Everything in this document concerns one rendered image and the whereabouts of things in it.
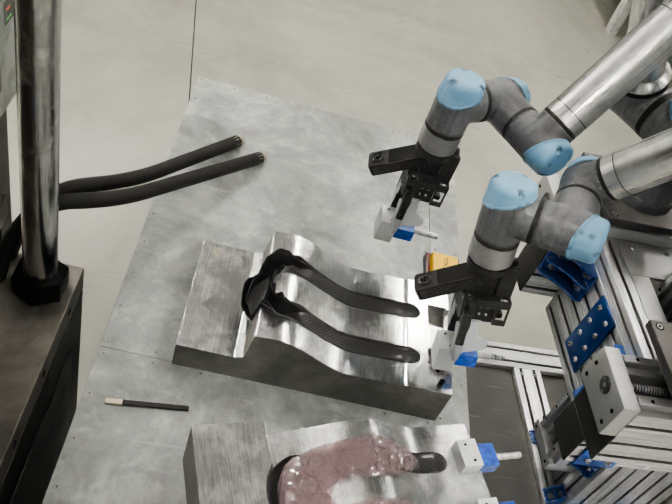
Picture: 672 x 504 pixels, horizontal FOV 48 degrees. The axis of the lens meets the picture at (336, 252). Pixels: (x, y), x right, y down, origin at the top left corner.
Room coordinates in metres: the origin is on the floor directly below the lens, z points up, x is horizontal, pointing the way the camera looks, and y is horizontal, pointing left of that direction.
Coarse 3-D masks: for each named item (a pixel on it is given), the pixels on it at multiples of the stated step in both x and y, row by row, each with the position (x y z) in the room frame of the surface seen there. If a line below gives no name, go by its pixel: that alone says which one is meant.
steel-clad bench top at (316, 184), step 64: (192, 128) 1.41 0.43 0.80; (256, 128) 1.50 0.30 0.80; (320, 128) 1.60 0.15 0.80; (384, 128) 1.71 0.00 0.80; (192, 192) 1.20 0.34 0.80; (256, 192) 1.28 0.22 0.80; (320, 192) 1.36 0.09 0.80; (384, 192) 1.45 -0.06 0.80; (448, 192) 1.55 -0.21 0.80; (192, 256) 1.03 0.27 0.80; (384, 256) 1.24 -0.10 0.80; (128, 320) 0.83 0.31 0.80; (128, 384) 0.70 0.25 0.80; (192, 384) 0.75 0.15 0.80; (256, 384) 0.80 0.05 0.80; (64, 448) 0.55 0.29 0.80; (128, 448) 0.59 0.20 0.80
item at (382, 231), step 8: (384, 208) 1.21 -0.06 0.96; (392, 208) 1.22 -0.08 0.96; (384, 216) 1.18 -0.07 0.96; (392, 216) 1.19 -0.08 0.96; (376, 224) 1.19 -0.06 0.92; (384, 224) 1.17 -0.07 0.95; (376, 232) 1.17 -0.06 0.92; (384, 232) 1.17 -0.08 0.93; (400, 232) 1.18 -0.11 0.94; (408, 232) 1.18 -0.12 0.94; (416, 232) 1.20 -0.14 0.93; (424, 232) 1.21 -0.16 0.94; (384, 240) 1.17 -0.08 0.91; (408, 240) 1.18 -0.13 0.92
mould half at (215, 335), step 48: (288, 240) 1.04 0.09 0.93; (192, 288) 0.90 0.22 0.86; (240, 288) 0.95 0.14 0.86; (288, 288) 0.92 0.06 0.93; (384, 288) 1.06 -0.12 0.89; (192, 336) 0.80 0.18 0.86; (240, 336) 0.84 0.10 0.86; (288, 336) 0.82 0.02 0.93; (384, 336) 0.94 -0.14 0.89; (432, 336) 0.99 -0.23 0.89; (288, 384) 0.81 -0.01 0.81; (336, 384) 0.83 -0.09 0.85; (384, 384) 0.85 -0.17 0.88; (432, 384) 0.88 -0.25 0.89
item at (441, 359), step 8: (440, 336) 0.94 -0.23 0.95; (448, 336) 0.94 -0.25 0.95; (432, 344) 0.95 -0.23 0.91; (440, 344) 0.92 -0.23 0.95; (448, 344) 0.92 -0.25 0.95; (432, 352) 0.93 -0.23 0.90; (440, 352) 0.91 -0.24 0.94; (448, 352) 0.91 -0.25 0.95; (464, 352) 0.93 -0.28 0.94; (472, 352) 0.93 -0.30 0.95; (480, 352) 0.95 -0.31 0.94; (432, 360) 0.92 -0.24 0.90; (440, 360) 0.91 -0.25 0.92; (448, 360) 0.91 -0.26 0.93; (456, 360) 0.92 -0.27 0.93; (464, 360) 0.92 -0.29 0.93; (472, 360) 0.92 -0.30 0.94; (440, 368) 0.91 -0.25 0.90; (448, 368) 0.91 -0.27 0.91
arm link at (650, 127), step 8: (664, 96) 1.53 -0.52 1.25; (656, 104) 1.51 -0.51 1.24; (664, 104) 1.51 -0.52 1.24; (648, 112) 1.50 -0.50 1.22; (656, 112) 1.50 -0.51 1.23; (664, 112) 1.49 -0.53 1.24; (640, 120) 1.50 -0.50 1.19; (648, 120) 1.49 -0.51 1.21; (656, 120) 1.48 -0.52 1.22; (664, 120) 1.48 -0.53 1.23; (640, 128) 1.50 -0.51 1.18; (648, 128) 1.48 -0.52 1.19; (656, 128) 1.47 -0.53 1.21; (664, 128) 1.46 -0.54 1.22; (640, 136) 1.51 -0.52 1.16; (648, 136) 1.48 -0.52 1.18
